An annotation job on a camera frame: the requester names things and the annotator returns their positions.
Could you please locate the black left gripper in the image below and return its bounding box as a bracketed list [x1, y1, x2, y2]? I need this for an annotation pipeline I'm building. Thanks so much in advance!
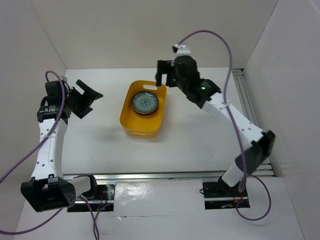
[63, 80, 103, 119]

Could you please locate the blue patterned plate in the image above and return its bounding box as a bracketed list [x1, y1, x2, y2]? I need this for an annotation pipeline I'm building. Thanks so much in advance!
[131, 91, 159, 113]

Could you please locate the black plate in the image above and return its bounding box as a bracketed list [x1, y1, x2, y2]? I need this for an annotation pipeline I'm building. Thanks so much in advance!
[133, 110, 157, 117]

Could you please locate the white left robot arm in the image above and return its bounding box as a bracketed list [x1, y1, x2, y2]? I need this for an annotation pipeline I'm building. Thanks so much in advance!
[20, 79, 103, 212]

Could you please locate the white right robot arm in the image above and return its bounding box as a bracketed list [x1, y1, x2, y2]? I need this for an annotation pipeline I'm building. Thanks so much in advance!
[155, 44, 276, 196]

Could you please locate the yellow plastic bin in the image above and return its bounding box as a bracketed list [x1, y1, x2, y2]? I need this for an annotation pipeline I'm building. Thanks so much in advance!
[119, 80, 167, 138]

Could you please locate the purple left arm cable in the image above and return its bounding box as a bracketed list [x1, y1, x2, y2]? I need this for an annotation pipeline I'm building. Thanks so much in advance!
[0, 70, 106, 240]

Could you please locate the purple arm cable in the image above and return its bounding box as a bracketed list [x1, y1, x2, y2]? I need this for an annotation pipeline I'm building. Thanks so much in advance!
[0, 70, 106, 240]
[178, 30, 272, 221]

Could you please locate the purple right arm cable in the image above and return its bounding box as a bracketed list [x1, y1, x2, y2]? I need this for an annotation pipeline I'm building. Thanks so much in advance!
[178, 30, 272, 221]

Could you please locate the aluminium rail front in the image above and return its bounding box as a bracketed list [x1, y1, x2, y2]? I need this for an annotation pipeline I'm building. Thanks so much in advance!
[62, 170, 273, 181]

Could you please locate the aluminium rail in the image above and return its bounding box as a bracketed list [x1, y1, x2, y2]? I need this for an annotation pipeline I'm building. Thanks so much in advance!
[62, 170, 273, 181]
[232, 68, 275, 177]

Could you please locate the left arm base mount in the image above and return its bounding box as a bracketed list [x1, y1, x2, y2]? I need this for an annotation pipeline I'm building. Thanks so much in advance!
[64, 174, 116, 213]

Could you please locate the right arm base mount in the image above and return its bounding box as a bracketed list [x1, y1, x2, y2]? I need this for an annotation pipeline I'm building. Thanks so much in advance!
[199, 176, 251, 210]

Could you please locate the aluminium rail right side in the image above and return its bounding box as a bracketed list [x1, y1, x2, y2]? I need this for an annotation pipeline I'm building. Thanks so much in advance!
[232, 68, 275, 177]

